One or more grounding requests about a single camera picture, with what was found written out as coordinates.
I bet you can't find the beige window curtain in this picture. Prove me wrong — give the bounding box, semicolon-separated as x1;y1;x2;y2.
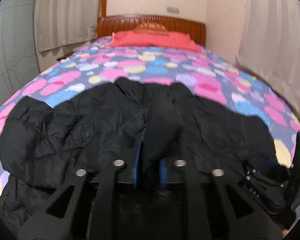
33;0;103;53

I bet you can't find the red pillow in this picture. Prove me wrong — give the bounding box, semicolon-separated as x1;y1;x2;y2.
107;31;200;51

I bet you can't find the grey wall socket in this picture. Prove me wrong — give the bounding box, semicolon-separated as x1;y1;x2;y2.
166;7;179;14

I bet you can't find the dark wooden nightstand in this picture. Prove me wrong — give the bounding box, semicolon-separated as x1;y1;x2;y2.
56;51;74;61

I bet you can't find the cream curtain beside bed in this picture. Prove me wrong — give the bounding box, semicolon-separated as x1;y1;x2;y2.
237;0;300;116

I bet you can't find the grey patterned wardrobe door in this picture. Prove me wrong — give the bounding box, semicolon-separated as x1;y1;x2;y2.
0;0;40;107

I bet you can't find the black large jacket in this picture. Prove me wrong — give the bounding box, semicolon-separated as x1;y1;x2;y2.
0;78;287;239

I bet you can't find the colourful polka dot bedspread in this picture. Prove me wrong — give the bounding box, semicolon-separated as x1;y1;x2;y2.
0;35;300;205

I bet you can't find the orange patterned cushion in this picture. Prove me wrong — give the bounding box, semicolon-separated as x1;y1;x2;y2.
134;22;168;34

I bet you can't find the brown wooden headboard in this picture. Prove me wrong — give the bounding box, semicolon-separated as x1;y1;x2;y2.
96;15;206;46

